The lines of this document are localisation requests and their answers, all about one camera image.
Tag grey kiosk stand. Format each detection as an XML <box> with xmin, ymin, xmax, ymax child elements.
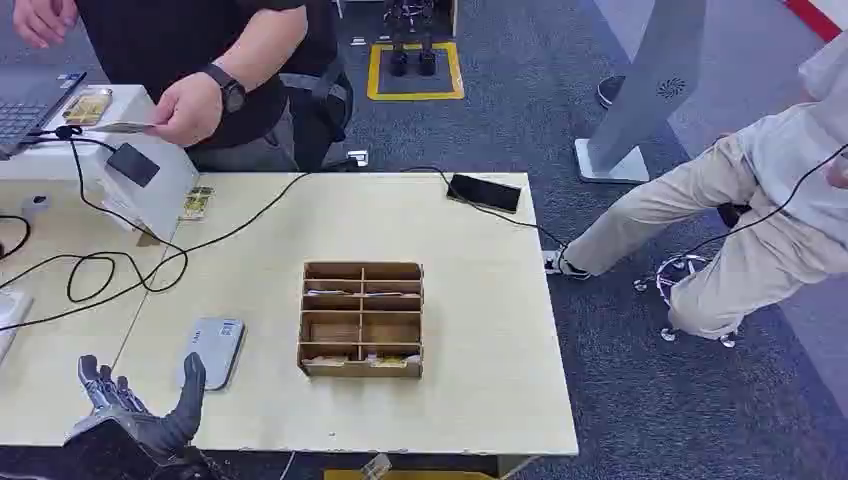
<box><xmin>574</xmin><ymin>0</ymin><xmax>709</xmax><ymax>186</ymax></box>

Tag black wristwatch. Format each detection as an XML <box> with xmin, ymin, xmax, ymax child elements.
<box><xmin>201</xmin><ymin>62</ymin><xmax>248</xmax><ymax>115</ymax></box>

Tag chrome wheeled stool base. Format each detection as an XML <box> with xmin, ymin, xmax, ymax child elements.
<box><xmin>631</xmin><ymin>254</ymin><xmax>741</xmax><ymax>350</ymax></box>

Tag standing person's right hand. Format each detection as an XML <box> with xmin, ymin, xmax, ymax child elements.
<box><xmin>11</xmin><ymin>0</ymin><xmax>81</xmax><ymax>50</ymax></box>

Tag stack of yellow cards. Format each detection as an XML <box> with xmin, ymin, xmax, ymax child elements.
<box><xmin>62</xmin><ymin>88</ymin><xmax>115</xmax><ymax>128</ymax></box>

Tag black looped adapter cable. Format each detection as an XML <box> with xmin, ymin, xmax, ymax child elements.
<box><xmin>25</xmin><ymin>124</ymin><xmax>191</xmax><ymax>305</ymax></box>

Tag black square adapter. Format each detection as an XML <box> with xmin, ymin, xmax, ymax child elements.
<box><xmin>106</xmin><ymin>142</ymin><xmax>162</xmax><ymax>189</ymax></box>

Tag black thin headset cable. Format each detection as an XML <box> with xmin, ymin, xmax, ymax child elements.
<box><xmin>680</xmin><ymin>141</ymin><xmax>848</xmax><ymax>261</ymax></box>

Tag seated person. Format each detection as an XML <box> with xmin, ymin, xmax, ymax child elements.
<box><xmin>543</xmin><ymin>29</ymin><xmax>848</xmax><ymax>342</ymax></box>

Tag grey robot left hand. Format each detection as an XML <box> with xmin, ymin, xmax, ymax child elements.
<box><xmin>76</xmin><ymin>352</ymin><xmax>209</xmax><ymax>466</ymax></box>

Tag white box stand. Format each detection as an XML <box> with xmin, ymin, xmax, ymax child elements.
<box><xmin>0</xmin><ymin>84</ymin><xmax>201</xmax><ymax>244</ymax></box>

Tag wooden compartment box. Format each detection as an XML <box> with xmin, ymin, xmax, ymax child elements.
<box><xmin>296</xmin><ymin>260</ymin><xmax>425</xmax><ymax>380</ymax></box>

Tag printed cards on desk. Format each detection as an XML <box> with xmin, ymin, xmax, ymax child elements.
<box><xmin>179</xmin><ymin>186</ymin><xmax>216</xmax><ymax>223</ymax></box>

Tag black cable loop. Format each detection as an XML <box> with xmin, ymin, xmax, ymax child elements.
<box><xmin>0</xmin><ymin>214</ymin><xmax>32</xmax><ymax>261</ymax></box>

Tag black smartphone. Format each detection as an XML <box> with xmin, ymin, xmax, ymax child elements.
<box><xmin>446</xmin><ymin>172</ymin><xmax>523</xmax><ymax>215</ymax></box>

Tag small paper tag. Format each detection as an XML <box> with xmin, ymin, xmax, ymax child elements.
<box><xmin>360</xmin><ymin>453</ymin><xmax>394</xmax><ymax>480</ymax></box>

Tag long black desk cable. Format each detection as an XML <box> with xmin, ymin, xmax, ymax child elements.
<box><xmin>0</xmin><ymin>172</ymin><xmax>313</xmax><ymax>333</ymax></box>

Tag grey card reader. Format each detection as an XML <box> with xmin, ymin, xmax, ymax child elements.
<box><xmin>176</xmin><ymin>316</ymin><xmax>247</xmax><ymax>393</ymax></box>

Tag standing person's left hand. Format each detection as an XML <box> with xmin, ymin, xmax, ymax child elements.
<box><xmin>145</xmin><ymin>71</ymin><xmax>225</xmax><ymax>148</ymax></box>

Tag thin card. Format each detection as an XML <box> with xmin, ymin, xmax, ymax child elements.
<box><xmin>88</xmin><ymin>121</ymin><xmax>158</xmax><ymax>136</ymax></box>

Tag black office chair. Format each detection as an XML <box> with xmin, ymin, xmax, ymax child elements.
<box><xmin>278</xmin><ymin>54</ymin><xmax>356</xmax><ymax>174</ymax></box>

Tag black phone cable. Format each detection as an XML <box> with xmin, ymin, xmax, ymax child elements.
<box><xmin>400</xmin><ymin>165</ymin><xmax>566</xmax><ymax>250</ymax></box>

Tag small grey round device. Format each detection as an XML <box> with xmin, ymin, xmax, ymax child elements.
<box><xmin>19</xmin><ymin>193</ymin><xmax>54</xmax><ymax>221</ymax></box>

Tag grey laptop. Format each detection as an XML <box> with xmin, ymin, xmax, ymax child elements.
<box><xmin>0</xmin><ymin>71</ymin><xmax>88</xmax><ymax>161</ymax></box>

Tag standing person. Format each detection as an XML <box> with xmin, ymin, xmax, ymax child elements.
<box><xmin>11</xmin><ymin>0</ymin><xmax>356</xmax><ymax>174</ymax></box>

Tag black robot legs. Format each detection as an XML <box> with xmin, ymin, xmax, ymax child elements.
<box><xmin>382</xmin><ymin>0</ymin><xmax>440</xmax><ymax>79</ymax></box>

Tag black shoe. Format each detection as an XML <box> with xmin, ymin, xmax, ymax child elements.
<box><xmin>595</xmin><ymin>74</ymin><xmax>628</xmax><ymax>110</ymax></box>

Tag white flat device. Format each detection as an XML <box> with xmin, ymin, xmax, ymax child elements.
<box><xmin>0</xmin><ymin>288</ymin><xmax>35</xmax><ymax>364</ymax></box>

